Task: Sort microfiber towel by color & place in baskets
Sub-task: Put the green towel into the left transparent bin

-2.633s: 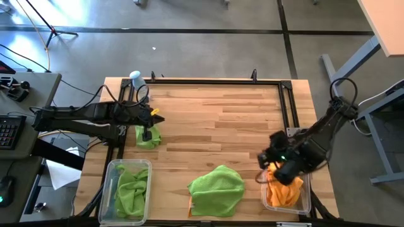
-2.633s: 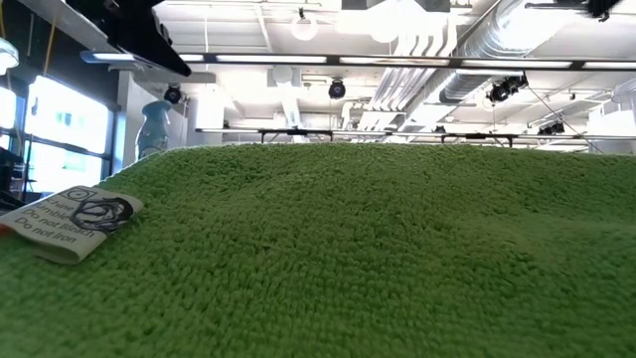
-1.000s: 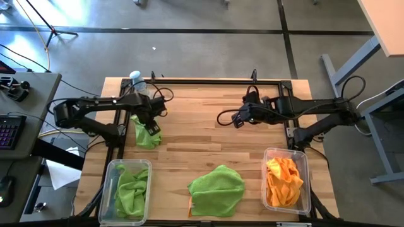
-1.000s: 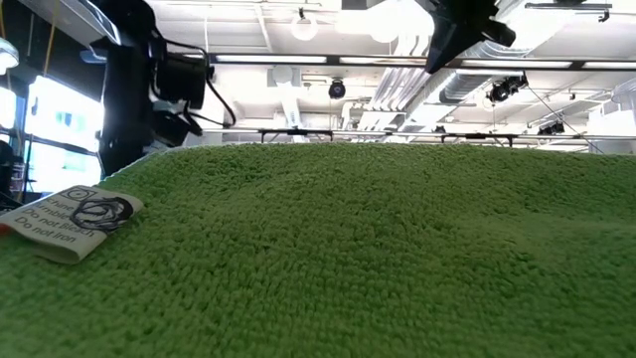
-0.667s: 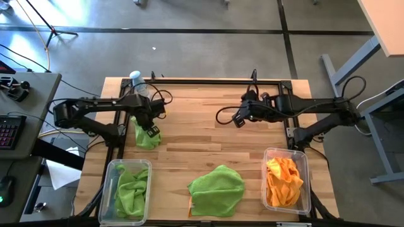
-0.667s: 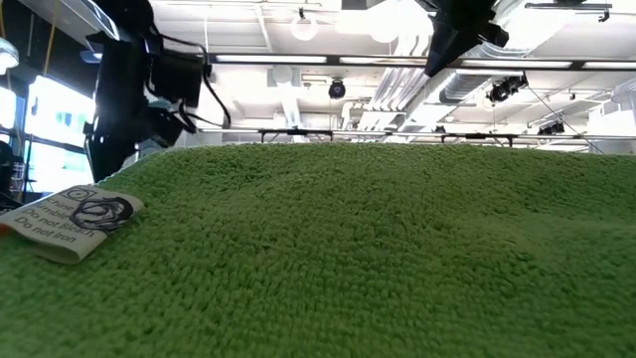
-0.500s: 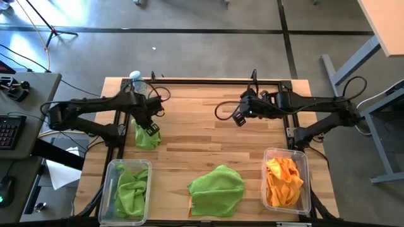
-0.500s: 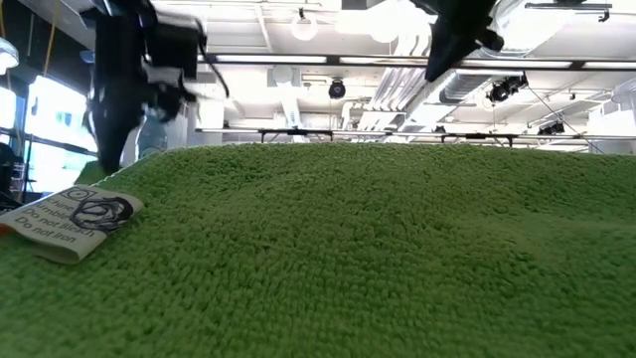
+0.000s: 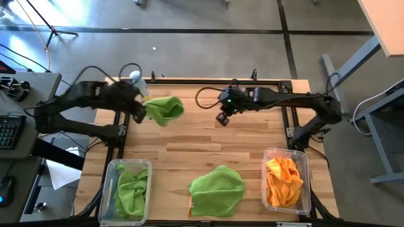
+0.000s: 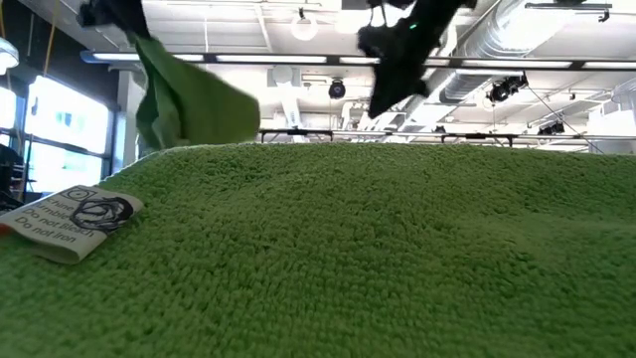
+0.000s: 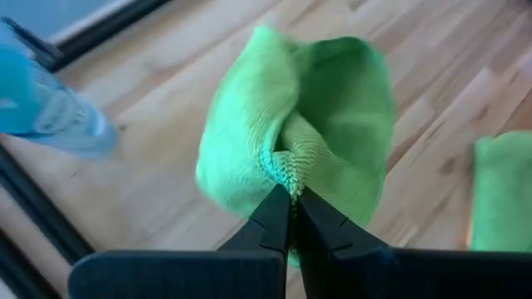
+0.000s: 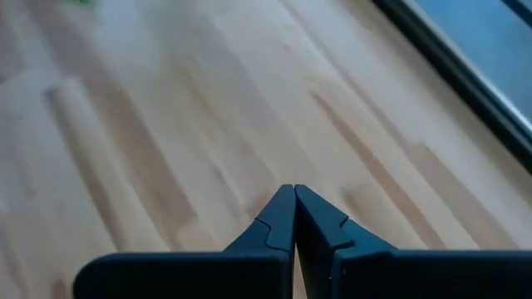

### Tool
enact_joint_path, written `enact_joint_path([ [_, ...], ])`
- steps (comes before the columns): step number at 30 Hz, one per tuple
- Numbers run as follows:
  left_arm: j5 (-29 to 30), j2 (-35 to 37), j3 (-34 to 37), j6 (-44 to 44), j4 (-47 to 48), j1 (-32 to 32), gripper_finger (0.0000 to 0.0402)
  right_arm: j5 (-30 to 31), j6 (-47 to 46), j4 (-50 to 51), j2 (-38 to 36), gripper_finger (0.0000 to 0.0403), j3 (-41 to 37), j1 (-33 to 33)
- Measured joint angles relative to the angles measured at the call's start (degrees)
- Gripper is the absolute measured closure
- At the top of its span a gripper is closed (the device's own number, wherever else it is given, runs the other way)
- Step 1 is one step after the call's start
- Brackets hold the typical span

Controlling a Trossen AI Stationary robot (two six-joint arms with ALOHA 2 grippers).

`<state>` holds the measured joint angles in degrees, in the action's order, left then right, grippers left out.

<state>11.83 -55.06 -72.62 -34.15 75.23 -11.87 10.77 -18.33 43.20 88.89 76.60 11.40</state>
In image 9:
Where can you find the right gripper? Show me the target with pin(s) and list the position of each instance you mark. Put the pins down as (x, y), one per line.
(233, 101)

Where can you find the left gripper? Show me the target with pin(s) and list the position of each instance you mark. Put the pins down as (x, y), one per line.
(137, 108)

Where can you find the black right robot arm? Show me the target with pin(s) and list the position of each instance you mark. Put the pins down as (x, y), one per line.
(300, 99)

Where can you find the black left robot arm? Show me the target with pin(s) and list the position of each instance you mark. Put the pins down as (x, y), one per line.
(63, 126)

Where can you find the yellow tape tag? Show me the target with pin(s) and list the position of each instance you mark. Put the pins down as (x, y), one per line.
(147, 98)

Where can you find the pale blue air freshener bottle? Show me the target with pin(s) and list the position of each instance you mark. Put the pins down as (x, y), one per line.
(137, 77)

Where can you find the black clamp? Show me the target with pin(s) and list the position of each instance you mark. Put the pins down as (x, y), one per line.
(254, 75)
(153, 76)

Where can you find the clear plastic bin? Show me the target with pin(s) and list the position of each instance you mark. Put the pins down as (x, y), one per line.
(306, 208)
(105, 189)
(189, 81)

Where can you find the small white paper sheet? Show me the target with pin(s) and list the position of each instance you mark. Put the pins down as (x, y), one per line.
(73, 151)

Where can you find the black desk crossbar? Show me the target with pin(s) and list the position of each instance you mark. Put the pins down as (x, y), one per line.
(57, 154)

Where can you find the grey desk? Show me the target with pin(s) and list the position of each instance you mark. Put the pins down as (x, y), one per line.
(31, 88)
(25, 170)

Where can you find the black tripod stand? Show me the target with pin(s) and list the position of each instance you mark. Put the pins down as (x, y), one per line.
(53, 31)

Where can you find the black gadget with knob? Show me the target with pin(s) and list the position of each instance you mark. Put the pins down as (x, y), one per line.
(17, 91)

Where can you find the black keyboard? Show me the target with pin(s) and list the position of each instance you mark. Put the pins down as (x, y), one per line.
(11, 132)

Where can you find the black laptop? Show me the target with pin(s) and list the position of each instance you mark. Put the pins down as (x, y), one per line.
(6, 68)

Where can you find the white label strip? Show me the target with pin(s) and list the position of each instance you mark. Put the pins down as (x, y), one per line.
(293, 224)

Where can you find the metal caster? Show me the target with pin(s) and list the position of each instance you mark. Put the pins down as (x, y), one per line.
(40, 207)

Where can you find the black computer mouse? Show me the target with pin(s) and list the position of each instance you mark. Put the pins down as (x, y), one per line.
(6, 190)

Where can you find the wooden table top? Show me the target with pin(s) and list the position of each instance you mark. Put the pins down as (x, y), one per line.
(385, 22)

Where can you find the grey table leg frame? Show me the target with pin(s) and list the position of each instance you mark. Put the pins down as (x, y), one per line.
(334, 63)

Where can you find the grey desk frame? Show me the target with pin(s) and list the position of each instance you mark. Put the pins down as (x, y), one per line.
(378, 142)

